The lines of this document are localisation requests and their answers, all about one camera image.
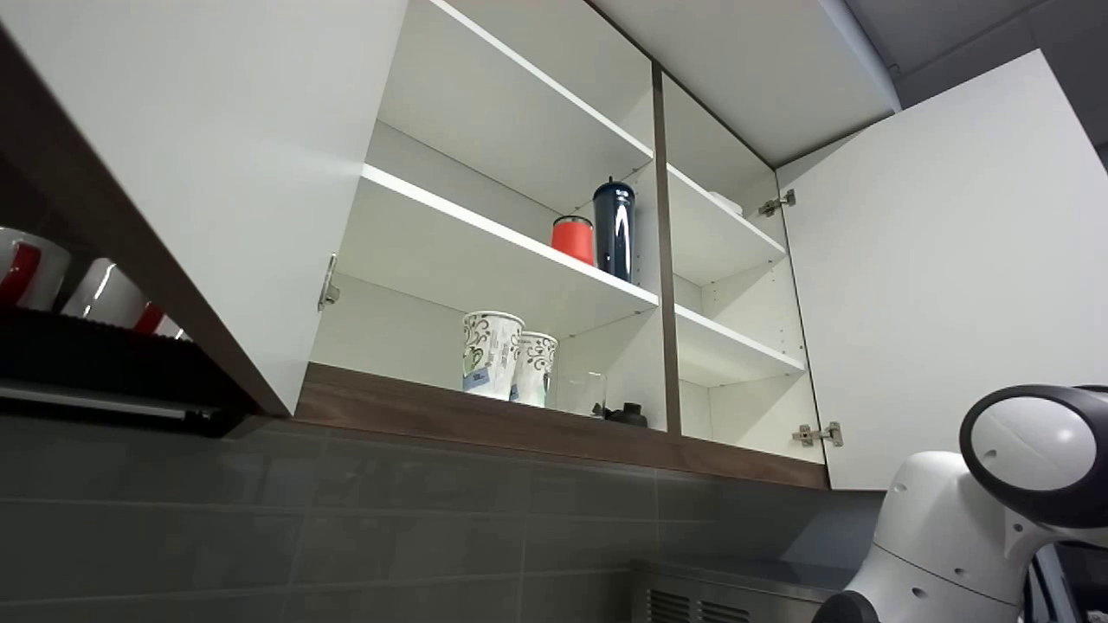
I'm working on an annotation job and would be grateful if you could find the small black object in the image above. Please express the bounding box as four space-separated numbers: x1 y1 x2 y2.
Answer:
591 399 651 430

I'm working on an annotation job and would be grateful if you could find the white mug red stripe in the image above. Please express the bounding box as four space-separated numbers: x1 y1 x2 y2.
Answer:
62 251 188 344
0 221 76 314

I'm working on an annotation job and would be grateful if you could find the white wall cabinet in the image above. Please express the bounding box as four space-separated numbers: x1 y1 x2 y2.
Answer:
291 0 905 494

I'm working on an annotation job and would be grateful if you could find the metal cabinet hinge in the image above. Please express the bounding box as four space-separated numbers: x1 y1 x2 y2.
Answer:
789 417 846 451
316 251 344 311
755 187 800 221

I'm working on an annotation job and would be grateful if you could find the red cup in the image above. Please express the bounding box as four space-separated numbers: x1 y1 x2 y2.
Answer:
552 210 599 269

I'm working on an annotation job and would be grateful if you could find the floral paper cup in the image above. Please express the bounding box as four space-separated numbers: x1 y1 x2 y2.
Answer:
461 309 531 404
512 329 562 407

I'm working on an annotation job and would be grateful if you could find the white cabinet door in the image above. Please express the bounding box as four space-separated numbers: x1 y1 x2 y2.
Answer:
771 49 1108 494
0 0 411 417

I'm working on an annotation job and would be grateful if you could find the dark blue tumbler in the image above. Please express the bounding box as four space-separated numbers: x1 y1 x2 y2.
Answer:
591 172 639 285

